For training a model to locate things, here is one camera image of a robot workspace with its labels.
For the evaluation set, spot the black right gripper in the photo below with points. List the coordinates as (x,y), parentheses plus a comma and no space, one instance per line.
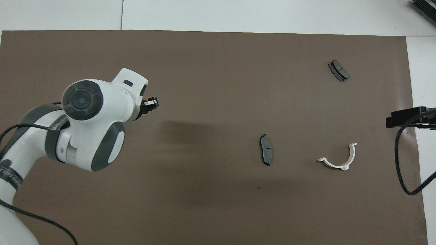
(432,119)

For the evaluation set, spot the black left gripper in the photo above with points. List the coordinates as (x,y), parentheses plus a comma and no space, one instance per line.
(142,108)

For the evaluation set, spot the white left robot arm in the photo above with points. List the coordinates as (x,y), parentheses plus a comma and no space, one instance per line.
(95,136)

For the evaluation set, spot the short grey brake pad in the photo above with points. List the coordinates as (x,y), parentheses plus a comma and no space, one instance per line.
(339,70)

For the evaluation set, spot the grey ribbed metal object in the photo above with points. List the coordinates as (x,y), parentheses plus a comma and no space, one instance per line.
(425,8)

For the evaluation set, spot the long grey brake pad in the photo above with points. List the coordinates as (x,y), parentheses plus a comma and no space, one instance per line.
(266,149)

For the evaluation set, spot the brown table mat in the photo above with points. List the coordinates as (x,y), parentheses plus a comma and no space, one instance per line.
(218,211)

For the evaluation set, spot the white curved plastic bracket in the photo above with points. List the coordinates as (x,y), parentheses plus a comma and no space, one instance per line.
(335,165)

